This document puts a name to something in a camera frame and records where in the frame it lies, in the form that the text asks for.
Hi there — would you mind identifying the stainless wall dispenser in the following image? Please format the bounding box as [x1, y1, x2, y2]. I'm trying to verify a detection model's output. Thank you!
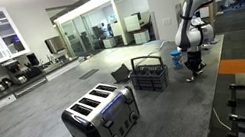
[43, 34, 67, 56]

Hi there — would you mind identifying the black coffee maker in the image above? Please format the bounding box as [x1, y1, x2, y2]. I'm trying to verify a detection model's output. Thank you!
[1, 57, 30, 88]

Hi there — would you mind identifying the black plastic cutlery basket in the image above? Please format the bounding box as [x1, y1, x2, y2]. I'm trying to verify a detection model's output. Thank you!
[126, 52, 172, 97]

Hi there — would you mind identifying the white dishwasher front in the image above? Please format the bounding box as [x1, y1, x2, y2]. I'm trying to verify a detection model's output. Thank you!
[0, 93, 19, 114]

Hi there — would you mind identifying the dark countertop vent plate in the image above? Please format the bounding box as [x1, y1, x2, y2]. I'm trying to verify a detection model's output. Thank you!
[76, 68, 101, 81]

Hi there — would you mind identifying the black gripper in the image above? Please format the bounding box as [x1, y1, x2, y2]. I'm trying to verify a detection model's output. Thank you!
[181, 47, 209, 80]

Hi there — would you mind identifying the black countertop appliance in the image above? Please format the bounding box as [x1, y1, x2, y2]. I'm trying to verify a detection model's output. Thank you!
[26, 52, 41, 69]

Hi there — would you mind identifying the white wall switch plate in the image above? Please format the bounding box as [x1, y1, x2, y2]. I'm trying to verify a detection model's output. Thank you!
[161, 16, 174, 27]

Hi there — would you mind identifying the four-slot black silver toaster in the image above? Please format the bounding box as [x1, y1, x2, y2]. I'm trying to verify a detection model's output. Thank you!
[55, 77, 145, 137]

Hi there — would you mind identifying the black pop-up outlet box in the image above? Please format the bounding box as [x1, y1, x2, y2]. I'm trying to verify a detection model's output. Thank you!
[109, 62, 134, 84]

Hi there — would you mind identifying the grey crumpled cloth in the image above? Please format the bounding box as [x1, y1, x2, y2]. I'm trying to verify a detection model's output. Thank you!
[201, 39, 223, 52]

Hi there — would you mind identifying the peanut butter jar blue lid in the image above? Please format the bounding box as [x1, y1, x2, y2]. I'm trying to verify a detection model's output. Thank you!
[169, 48, 185, 71]

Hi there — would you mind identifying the white office cabinet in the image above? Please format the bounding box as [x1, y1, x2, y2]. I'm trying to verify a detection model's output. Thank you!
[132, 28, 151, 46]
[101, 36, 118, 50]

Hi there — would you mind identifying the thin white floor cable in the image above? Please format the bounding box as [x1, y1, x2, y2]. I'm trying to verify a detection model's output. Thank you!
[212, 104, 233, 134]

